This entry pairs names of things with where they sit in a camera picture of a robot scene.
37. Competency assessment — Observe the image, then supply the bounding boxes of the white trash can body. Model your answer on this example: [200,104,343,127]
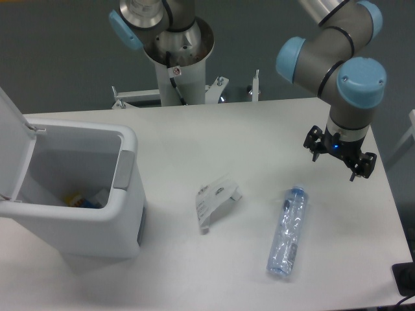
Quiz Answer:
[1,119,146,259]

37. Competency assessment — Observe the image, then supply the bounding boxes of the yellow blue trash in bin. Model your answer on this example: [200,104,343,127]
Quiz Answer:
[64,192,102,209]

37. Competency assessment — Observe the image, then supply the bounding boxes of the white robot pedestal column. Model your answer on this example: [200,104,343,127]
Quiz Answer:
[144,17,214,89]

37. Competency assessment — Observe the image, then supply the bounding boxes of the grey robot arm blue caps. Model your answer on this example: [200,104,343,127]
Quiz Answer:
[108,1,387,178]

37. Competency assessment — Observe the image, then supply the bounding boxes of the white metal mounting frame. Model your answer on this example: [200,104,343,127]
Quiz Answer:
[111,69,262,109]

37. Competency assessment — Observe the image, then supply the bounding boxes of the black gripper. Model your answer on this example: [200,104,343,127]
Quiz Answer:
[303,124,377,181]

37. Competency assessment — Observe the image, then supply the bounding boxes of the white trash can lid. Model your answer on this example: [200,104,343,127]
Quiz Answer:
[1,91,46,201]

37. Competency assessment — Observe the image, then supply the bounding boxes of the crushed clear plastic bottle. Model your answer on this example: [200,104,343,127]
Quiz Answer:
[267,184,308,277]

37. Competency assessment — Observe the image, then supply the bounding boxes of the black cable on pedestal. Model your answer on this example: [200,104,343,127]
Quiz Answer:
[165,51,189,106]

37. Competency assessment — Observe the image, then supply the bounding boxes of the white furniture piece right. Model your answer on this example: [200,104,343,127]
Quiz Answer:
[385,110,414,170]

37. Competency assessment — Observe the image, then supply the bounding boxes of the black device at edge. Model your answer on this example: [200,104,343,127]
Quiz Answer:
[392,262,414,296]

